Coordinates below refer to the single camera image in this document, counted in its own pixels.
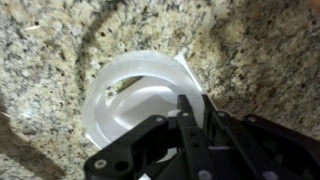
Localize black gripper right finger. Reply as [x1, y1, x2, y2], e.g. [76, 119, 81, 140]
[200, 94, 320, 180]

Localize white square box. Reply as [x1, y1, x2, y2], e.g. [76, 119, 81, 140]
[84, 52, 218, 151]

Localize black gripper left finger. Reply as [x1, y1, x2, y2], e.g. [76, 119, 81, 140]
[83, 94, 218, 180]

